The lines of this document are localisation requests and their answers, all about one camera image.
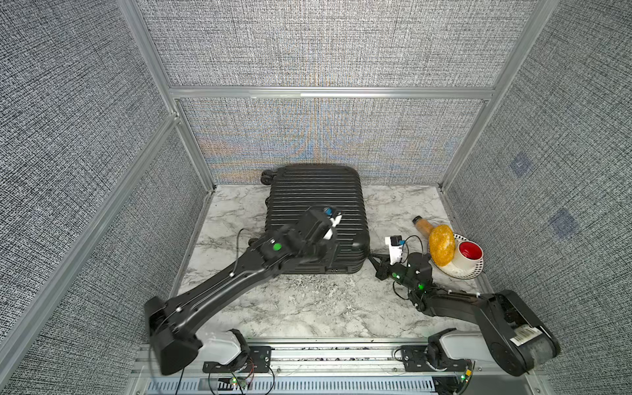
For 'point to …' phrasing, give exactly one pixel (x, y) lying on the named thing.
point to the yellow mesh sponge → (441, 244)
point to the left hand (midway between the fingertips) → (341, 246)
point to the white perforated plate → (453, 271)
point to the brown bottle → (423, 225)
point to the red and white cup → (467, 255)
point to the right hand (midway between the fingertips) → (369, 249)
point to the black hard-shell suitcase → (292, 190)
